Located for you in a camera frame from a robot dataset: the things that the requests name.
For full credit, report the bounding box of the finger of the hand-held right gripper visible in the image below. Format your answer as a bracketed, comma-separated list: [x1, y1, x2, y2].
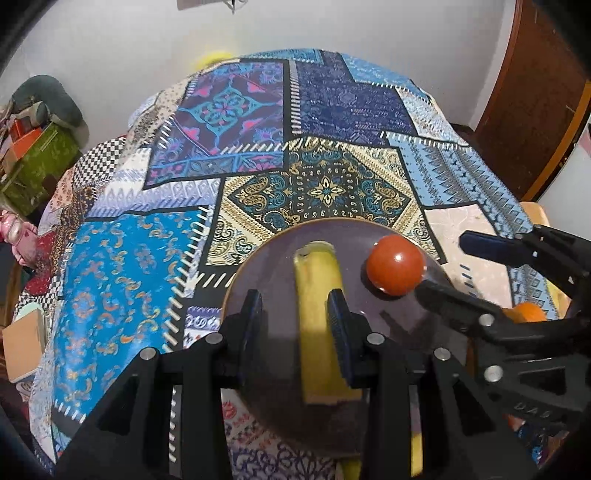
[459, 224, 591, 298]
[416, 278, 591, 423]

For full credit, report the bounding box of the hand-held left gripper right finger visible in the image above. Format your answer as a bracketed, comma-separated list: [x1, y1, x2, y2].
[326, 288, 539, 480]

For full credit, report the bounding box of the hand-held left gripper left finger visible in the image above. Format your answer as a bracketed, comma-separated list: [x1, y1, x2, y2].
[53, 290, 264, 480]

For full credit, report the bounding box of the red tomato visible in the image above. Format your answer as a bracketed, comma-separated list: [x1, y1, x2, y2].
[366, 234, 426, 297]

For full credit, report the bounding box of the yellow banana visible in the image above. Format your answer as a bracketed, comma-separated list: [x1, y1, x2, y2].
[294, 241, 363, 408]

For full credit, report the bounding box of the purple round plate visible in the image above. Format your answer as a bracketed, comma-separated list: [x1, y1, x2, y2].
[221, 219, 468, 462]

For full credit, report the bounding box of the orange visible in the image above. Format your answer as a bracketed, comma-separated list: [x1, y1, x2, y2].
[502, 302, 548, 324]

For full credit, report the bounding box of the patchwork printed tablecloth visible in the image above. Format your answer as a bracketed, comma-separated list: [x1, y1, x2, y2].
[27, 48, 573, 480]

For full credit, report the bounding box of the brown wooden door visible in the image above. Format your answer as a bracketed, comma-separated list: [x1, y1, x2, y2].
[475, 0, 591, 202]

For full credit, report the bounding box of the cardboard box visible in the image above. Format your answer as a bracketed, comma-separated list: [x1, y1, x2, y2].
[2, 308, 48, 385]

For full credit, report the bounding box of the green patterned box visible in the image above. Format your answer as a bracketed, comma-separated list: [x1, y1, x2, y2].
[0, 124, 82, 219]

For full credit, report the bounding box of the yellow round object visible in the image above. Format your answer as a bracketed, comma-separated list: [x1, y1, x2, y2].
[193, 50, 232, 68]

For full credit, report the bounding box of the dark green bag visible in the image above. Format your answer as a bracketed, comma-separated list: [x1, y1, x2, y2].
[11, 75, 90, 140]

